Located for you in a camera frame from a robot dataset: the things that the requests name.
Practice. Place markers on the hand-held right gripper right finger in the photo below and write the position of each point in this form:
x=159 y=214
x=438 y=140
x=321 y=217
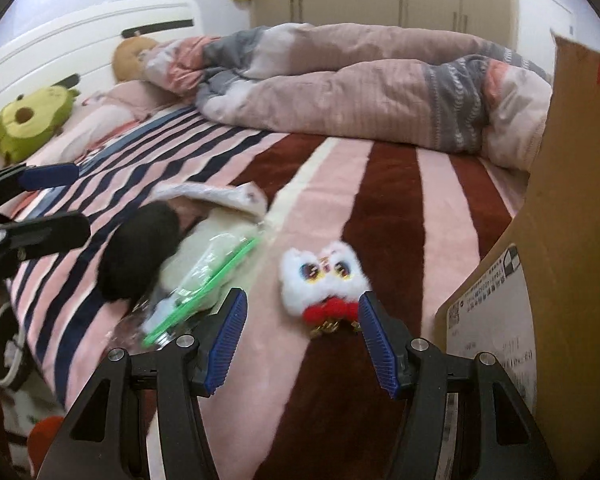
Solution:
x=380 y=345

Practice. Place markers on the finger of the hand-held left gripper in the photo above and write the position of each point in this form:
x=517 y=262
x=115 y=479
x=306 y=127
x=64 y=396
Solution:
x=47 y=175
x=45 y=232

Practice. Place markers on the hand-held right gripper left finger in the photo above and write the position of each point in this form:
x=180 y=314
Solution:
x=226 y=340

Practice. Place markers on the clear zip bag green seal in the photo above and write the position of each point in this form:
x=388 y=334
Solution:
x=200 y=265

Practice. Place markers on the white lion plush toy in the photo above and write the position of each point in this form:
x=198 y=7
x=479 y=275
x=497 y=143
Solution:
x=322 y=280

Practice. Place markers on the black plush toy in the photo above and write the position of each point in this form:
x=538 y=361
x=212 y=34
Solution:
x=135 y=250

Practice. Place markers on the cardboard box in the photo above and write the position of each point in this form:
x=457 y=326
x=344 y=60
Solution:
x=555 y=280

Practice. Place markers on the green avocado plush pillow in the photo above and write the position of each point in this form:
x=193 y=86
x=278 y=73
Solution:
x=27 y=122

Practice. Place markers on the pink pillow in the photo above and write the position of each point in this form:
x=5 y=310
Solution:
x=107 y=115

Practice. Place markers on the striped bed blanket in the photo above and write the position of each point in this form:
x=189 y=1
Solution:
x=280 y=260

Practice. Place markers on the white headboard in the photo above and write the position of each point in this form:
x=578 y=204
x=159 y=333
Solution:
x=95 y=50

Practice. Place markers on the brown round plush toy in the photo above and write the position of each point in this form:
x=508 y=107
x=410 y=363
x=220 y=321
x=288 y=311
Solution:
x=129 y=57

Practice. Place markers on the white pink cloth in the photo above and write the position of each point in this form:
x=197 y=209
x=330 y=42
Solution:
x=215 y=195

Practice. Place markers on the red round object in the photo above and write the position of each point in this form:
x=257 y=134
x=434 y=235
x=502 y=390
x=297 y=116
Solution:
x=45 y=440

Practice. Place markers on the pink grey duvet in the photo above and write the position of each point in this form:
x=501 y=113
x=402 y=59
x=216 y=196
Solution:
x=370 y=85

